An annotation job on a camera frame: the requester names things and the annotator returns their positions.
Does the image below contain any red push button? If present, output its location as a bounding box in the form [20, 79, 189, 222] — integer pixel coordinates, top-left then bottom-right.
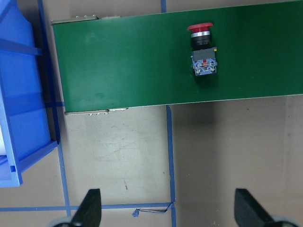
[187, 22, 218, 77]

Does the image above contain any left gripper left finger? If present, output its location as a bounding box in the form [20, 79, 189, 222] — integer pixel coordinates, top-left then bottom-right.
[70, 189, 101, 227]

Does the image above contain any green conveyor belt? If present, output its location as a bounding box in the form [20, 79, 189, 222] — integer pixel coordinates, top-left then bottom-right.
[53, 0, 303, 113]

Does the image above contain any white foam pad left bin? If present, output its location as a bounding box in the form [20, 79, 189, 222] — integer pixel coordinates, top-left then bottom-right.
[0, 128, 6, 156]

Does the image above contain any far blue storage bin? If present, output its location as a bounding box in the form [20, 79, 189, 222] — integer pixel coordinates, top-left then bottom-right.
[0, 0, 57, 188]

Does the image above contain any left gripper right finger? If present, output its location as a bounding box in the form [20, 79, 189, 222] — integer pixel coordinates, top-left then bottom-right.
[234, 188, 274, 227]

